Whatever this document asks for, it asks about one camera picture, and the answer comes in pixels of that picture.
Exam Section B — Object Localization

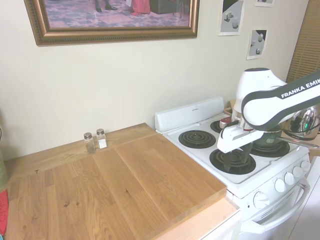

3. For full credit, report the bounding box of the white electric stove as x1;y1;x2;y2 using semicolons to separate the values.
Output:
154;96;312;240

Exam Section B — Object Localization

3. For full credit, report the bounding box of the white stove knob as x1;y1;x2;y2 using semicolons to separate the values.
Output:
253;190;271;210
300;159;312;172
274;178;287;194
283;171;296;186
292;165;305;179

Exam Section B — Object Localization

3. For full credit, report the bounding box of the brown cardboard box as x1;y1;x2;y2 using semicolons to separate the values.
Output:
223;98;238;118

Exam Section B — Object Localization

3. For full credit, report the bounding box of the shiny chrome electric kettle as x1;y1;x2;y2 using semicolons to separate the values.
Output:
282;104;320;141

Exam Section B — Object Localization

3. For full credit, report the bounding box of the small grey shapes print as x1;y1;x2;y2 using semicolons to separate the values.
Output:
246;29;268;61

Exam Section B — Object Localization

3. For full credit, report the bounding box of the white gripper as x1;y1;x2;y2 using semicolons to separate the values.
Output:
216;121;264;174

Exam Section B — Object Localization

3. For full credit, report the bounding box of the glass salt shaker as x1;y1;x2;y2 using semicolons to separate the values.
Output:
95;128;108;150

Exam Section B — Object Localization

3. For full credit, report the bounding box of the small black coil burner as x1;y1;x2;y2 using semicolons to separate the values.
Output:
178;129;217;149
209;119;235;134

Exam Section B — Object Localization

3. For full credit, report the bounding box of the large black coil burner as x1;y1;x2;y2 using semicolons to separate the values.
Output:
209;147;257;176
248;139;291;159

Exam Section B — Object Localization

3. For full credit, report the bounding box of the glass pepper shaker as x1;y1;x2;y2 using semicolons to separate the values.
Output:
83;132;96;154

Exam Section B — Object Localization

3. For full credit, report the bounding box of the dark green saucepan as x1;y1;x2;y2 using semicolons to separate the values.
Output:
252;126;320;150

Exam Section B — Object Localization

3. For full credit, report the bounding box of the gold framed painting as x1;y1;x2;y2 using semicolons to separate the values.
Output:
23;0;201;47

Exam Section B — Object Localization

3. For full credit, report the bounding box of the red wrist camera mount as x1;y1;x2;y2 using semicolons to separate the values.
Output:
219;117;233;129

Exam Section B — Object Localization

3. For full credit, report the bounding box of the white oven door handle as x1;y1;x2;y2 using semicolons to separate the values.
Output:
239;178;311;226

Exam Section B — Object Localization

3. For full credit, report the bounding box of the large wooden butcher block board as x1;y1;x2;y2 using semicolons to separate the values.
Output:
4;122;228;240

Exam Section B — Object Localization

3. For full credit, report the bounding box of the red cloth item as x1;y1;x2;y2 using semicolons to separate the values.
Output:
0;189;10;236

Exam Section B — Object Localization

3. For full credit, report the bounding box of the cropped grey paper print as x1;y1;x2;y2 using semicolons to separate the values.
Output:
254;0;275;8

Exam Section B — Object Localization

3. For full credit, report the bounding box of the large grey shapes print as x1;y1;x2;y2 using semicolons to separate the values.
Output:
217;0;245;37

